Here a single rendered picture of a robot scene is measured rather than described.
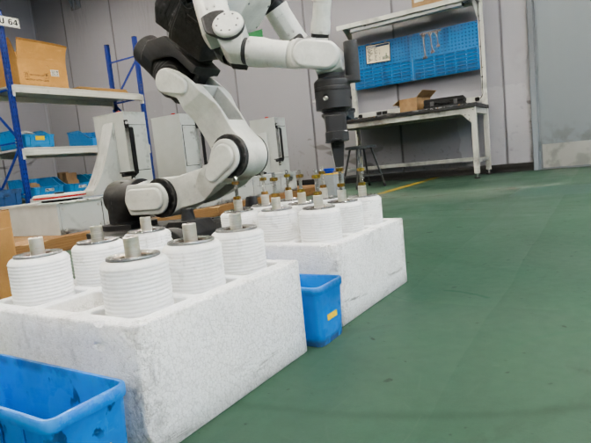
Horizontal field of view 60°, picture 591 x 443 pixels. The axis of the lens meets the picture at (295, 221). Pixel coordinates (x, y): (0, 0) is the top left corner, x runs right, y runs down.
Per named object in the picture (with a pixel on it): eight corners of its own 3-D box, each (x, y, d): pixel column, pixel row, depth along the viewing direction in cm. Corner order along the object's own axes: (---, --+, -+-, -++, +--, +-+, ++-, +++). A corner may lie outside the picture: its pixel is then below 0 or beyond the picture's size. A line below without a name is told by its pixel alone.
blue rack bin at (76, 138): (68, 149, 647) (65, 133, 645) (93, 148, 679) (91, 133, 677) (92, 145, 620) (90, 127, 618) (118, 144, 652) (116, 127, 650)
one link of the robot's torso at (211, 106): (225, 188, 165) (146, 88, 176) (256, 183, 180) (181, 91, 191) (251, 155, 158) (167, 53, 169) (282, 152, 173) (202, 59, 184)
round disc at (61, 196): (22, 205, 312) (21, 195, 311) (67, 199, 337) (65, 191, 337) (53, 202, 296) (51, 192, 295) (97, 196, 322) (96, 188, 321)
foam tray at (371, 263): (207, 313, 131) (199, 243, 129) (290, 276, 164) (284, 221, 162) (343, 327, 110) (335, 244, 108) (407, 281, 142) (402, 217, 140)
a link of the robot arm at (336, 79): (310, 93, 121) (306, 43, 120) (320, 97, 131) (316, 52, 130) (358, 86, 118) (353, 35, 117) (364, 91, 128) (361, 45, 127)
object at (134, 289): (101, 387, 74) (83, 264, 72) (152, 361, 82) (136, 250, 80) (147, 397, 69) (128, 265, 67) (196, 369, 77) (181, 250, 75)
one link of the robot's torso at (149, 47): (125, 60, 182) (145, 15, 174) (152, 64, 193) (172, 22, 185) (173, 108, 174) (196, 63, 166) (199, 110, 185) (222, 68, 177)
